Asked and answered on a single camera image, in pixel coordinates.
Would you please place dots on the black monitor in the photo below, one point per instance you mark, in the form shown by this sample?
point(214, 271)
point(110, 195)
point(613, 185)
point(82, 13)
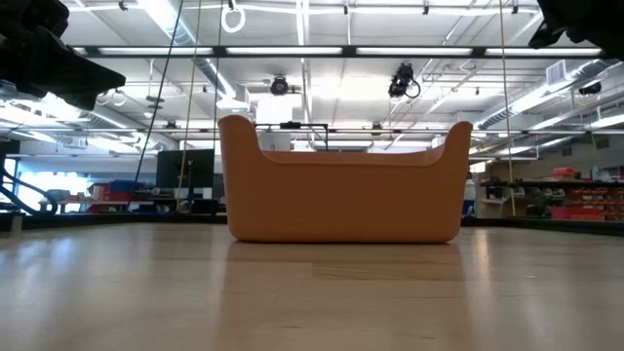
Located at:
point(185, 168)

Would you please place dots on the thin black horizontal rail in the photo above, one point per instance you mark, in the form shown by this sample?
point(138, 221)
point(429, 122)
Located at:
point(512, 131)

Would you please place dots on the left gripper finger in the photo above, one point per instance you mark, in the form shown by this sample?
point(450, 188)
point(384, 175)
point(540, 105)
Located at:
point(78, 68)
point(80, 97)

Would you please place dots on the round black ceiling camera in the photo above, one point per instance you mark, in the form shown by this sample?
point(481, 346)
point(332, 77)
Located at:
point(279, 86)

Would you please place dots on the black aluminium table frame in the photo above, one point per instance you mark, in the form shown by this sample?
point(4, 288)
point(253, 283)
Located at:
point(146, 219)

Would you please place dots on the red storage box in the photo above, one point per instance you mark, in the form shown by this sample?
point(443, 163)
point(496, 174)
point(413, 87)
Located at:
point(102, 191)

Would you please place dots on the red plastic bin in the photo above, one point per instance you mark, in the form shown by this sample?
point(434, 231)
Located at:
point(577, 213)

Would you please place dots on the black storage shelf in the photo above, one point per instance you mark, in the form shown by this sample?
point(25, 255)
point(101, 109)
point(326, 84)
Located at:
point(536, 184)

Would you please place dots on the small red container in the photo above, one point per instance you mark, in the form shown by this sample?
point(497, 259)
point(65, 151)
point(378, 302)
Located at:
point(564, 172)

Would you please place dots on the blue storage box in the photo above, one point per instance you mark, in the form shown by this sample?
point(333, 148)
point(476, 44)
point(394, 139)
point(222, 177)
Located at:
point(129, 186)

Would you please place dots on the white ceiling vent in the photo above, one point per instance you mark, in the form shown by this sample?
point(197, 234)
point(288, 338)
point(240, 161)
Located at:
point(557, 72)

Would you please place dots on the black overhead frame beam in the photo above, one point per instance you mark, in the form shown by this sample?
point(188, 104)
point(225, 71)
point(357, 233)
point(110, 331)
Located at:
point(219, 50)

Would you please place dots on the black ceiling device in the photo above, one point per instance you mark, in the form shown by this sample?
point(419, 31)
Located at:
point(590, 89)

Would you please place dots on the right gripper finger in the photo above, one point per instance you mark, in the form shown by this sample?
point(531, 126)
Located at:
point(545, 36)

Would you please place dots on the orange plastic bin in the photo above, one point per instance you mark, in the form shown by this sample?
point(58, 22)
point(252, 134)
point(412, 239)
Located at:
point(341, 205)

